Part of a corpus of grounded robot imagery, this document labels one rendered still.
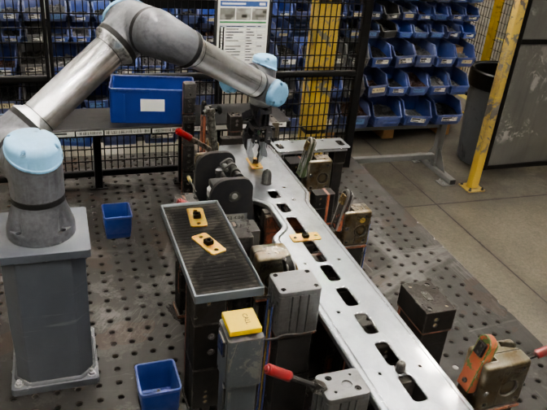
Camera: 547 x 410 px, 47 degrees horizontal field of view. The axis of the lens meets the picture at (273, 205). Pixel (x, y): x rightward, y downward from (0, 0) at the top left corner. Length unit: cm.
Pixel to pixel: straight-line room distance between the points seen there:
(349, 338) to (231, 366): 33
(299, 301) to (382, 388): 24
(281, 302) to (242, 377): 21
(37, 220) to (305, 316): 62
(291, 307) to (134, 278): 83
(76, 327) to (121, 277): 50
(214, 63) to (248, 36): 93
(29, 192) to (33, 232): 9
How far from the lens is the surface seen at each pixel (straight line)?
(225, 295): 120
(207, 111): 196
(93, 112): 245
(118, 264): 212
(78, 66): 158
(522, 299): 357
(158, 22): 153
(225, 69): 164
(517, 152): 479
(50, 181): 143
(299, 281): 134
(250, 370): 118
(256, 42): 255
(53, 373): 168
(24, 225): 147
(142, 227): 232
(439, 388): 133
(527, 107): 467
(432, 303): 150
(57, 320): 158
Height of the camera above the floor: 187
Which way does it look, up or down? 28 degrees down
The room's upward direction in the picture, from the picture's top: 5 degrees clockwise
